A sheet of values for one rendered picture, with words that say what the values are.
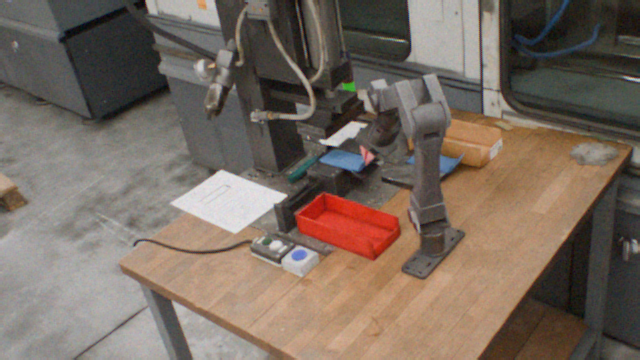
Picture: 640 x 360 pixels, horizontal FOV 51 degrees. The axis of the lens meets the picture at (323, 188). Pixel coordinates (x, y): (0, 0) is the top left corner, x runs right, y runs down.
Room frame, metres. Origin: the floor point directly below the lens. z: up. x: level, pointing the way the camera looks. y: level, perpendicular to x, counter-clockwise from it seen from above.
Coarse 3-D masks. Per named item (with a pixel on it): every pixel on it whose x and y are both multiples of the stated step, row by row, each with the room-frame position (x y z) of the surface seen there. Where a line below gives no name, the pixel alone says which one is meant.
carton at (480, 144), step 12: (456, 120) 1.79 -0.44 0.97; (456, 132) 1.79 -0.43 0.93; (468, 132) 1.76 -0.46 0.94; (480, 132) 1.73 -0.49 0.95; (492, 132) 1.70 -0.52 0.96; (408, 144) 1.78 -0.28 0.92; (444, 144) 1.69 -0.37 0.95; (456, 144) 1.66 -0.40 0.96; (468, 144) 1.64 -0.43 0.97; (480, 144) 1.73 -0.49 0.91; (492, 144) 1.70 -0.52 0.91; (456, 156) 1.66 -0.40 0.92; (468, 156) 1.63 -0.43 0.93; (480, 156) 1.61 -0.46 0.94; (492, 156) 1.65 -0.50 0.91; (480, 168) 1.61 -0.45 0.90
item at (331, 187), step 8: (368, 168) 1.68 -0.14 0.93; (376, 168) 1.70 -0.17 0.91; (312, 176) 1.63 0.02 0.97; (320, 176) 1.61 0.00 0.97; (344, 176) 1.60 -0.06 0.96; (328, 184) 1.59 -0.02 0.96; (336, 184) 1.57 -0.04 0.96; (344, 184) 1.60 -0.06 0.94; (320, 192) 1.61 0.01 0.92; (328, 192) 1.59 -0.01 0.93; (336, 192) 1.57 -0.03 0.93; (344, 192) 1.59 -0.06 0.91
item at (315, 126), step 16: (272, 96) 1.78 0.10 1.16; (288, 96) 1.74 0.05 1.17; (304, 96) 1.69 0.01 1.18; (320, 96) 1.68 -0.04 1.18; (336, 96) 1.66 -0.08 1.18; (352, 96) 1.64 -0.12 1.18; (320, 112) 1.64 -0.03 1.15; (336, 112) 1.63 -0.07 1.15; (352, 112) 1.65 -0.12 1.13; (304, 128) 1.62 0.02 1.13; (320, 128) 1.57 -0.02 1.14; (336, 128) 1.60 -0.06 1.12
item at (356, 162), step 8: (336, 152) 1.69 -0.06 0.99; (344, 152) 1.68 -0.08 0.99; (320, 160) 1.66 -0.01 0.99; (328, 160) 1.65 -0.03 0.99; (336, 160) 1.64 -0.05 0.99; (344, 160) 1.64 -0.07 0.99; (352, 160) 1.63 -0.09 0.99; (360, 160) 1.62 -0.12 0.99; (352, 168) 1.58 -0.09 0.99; (360, 168) 1.57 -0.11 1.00
